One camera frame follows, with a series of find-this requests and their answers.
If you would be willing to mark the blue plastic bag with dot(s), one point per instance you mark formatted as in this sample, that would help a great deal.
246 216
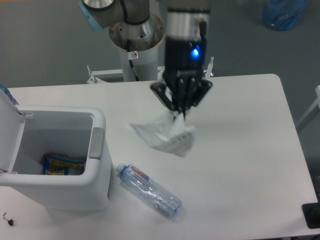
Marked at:
282 15

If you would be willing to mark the clear crushed plastic bottle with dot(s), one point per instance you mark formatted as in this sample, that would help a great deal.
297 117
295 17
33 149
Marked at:
153 194

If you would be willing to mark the black device at table edge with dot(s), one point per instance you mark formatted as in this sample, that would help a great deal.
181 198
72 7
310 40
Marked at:
311 213

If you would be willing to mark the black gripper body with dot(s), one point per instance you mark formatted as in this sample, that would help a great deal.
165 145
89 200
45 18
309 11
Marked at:
183 60

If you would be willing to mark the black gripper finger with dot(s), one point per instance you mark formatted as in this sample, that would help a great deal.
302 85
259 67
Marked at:
159 88
195 92

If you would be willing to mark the white frame at right edge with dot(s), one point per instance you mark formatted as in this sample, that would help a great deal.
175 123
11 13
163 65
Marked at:
310 113

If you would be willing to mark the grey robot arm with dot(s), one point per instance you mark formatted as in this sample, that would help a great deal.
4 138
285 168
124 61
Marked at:
132 6

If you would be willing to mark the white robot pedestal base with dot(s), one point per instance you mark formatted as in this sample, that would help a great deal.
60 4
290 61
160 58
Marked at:
140 60

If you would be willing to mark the blue yellow snack wrapper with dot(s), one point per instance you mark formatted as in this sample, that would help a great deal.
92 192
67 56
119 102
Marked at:
55 164

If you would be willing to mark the white open trash can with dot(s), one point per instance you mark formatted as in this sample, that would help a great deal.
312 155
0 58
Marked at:
28 132

